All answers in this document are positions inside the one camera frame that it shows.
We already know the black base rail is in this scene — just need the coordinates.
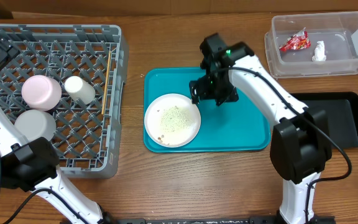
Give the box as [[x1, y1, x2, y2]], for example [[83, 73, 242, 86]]
[[113, 215, 336, 224]]

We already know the large white plate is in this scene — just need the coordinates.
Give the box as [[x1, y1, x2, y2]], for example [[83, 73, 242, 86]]
[[144, 93, 201, 148]]

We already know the clear plastic bin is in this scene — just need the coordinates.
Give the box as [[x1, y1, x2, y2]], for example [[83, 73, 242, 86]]
[[264, 11, 358, 78]]

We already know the grey plastic dish rack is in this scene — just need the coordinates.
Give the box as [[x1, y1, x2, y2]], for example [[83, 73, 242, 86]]
[[0, 24, 129, 179]]

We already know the white tissue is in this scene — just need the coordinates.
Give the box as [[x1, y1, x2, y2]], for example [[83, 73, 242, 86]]
[[312, 40, 326, 62]]

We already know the black plastic tray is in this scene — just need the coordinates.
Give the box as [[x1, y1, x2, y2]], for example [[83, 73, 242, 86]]
[[293, 91, 358, 149]]

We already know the grey bowl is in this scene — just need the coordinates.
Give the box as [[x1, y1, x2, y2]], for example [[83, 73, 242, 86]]
[[14, 110, 57, 141]]

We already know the white cup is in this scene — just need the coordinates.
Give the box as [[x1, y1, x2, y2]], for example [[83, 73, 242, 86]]
[[64, 76, 96, 105]]

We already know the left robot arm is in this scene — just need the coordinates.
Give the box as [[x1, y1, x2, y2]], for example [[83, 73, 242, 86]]
[[0, 34, 114, 223]]

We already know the teal serving tray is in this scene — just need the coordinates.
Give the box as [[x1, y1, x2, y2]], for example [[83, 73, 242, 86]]
[[144, 67, 271, 153]]

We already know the small pink bowl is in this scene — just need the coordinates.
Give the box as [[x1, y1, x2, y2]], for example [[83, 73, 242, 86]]
[[21, 75, 62, 111]]

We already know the red snack wrapper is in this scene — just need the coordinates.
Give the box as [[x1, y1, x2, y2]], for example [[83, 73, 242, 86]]
[[279, 28, 311, 52]]

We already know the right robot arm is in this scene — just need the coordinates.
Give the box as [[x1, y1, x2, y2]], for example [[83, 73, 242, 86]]
[[189, 34, 352, 223]]

